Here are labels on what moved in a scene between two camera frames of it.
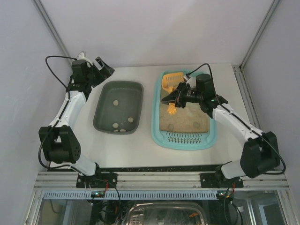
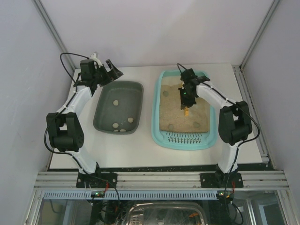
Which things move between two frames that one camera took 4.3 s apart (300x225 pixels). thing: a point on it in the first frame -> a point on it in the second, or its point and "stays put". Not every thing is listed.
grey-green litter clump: x=116 y=102 stays put
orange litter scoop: x=169 y=81 -> x=186 y=112
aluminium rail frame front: x=53 y=180 stays put
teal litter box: x=189 y=128 stays put
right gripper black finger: x=170 y=99 -> x=182 y=107
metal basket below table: x=167 y=213 stays put
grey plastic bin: x=118 y=107 stays put
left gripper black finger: x=107 y=70 -> x=117 y=73
